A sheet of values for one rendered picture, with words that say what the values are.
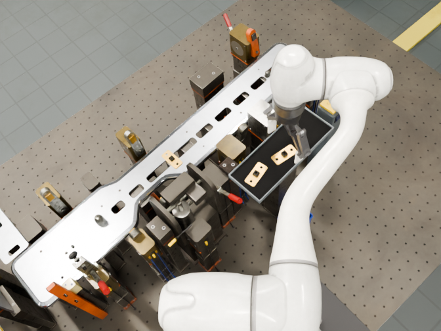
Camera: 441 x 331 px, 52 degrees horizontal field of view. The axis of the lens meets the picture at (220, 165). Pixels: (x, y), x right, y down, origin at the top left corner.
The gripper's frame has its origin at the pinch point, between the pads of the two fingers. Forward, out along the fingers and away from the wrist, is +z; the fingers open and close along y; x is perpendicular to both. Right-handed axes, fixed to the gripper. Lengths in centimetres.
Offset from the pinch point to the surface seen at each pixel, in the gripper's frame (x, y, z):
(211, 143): 13.0, 26.6, 22.9
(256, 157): 7.8, 4.5, 6.9
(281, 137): -3.3, 5.5, 6.9
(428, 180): -58, -27, 53
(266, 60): -28, 46, 23
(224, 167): 17.0, 10.6, 12.8
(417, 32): -175, 68, 121
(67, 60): 34, 204, 123
